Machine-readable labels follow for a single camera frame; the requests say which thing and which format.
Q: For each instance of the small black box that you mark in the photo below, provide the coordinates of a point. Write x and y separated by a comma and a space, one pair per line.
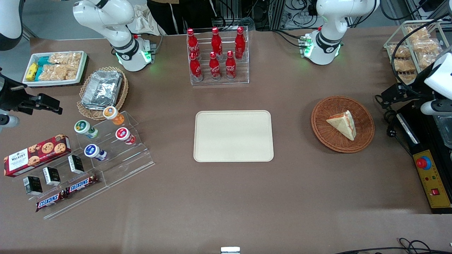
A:
76, 164
51, 175
33, 185

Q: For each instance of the blue lid yogurt cup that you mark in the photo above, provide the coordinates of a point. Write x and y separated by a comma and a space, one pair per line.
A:
94, 151

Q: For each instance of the green lid yogurt cup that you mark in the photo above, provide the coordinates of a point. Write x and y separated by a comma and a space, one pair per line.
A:
84, 128

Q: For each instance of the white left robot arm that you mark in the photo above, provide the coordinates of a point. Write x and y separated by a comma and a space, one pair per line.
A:
328, 21

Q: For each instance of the beige cloth bag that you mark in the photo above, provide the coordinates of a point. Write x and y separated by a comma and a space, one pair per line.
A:
143, 19

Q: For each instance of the orange lid yogurt cup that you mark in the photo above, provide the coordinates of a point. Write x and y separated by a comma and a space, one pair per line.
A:
112, 114

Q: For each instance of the beige plastic tray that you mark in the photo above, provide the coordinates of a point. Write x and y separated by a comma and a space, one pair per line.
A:
229, 137

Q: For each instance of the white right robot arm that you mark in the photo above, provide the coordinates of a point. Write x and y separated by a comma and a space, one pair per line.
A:
106, 17

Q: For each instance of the Snickers chocolate bar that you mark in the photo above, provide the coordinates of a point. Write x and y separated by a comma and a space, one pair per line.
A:
82, 184
51, 201

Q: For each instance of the clear acrylic cup step stand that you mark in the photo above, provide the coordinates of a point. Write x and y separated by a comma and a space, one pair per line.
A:
130, 162

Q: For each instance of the triangle sandwich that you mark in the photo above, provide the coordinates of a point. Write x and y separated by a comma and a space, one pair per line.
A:
342, 124

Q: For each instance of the yellow snack packet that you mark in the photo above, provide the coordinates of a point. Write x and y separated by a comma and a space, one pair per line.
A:
31, 71

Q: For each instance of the clear plastic container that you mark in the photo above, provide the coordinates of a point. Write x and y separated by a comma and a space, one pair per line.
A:
445, 132

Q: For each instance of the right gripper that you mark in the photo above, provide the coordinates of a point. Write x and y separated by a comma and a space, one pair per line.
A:
10, 97

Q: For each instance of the bagged bread pastry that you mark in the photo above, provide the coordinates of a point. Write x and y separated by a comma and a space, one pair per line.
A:
400, 52
405, 65
418, 33
427, 46
409, 78

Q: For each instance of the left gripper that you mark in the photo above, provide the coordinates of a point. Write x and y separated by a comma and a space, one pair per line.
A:
418, 87

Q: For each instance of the white rectangular snack tray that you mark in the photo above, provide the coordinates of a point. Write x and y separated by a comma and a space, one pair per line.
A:
84, 63

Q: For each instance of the clear rice cracker bag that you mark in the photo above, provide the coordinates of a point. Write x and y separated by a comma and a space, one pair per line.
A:
58, 72
65, 58

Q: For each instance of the clear acrylic snack step stand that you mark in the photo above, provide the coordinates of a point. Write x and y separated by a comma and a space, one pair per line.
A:
81, 201

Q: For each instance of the brown round wicker basket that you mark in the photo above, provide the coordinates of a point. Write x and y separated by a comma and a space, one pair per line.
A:
325, 134

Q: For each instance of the light oval wicker basket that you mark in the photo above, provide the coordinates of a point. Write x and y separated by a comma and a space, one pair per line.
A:
122, 95

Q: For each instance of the black yellow control box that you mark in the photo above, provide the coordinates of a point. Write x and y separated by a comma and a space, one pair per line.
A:
432, 180

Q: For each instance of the teal snack packet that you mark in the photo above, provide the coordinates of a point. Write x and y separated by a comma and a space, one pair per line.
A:
43, 60
39, 73

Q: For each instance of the aluminium foil container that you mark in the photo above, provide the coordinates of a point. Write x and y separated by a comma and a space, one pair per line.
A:
102, 88

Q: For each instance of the red Walkers cookie box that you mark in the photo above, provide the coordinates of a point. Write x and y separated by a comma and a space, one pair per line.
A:
35, 155

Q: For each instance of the red lid yogurt cup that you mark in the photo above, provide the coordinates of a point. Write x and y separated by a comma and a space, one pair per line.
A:
124, 135

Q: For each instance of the clear acrylic bottle rack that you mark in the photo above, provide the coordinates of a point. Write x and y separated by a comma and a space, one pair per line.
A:
243, 70

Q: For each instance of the red cola bottle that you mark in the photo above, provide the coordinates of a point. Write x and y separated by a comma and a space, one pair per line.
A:
214, 67
216, 41
192, 42
195, 68
240, 42
230, 67

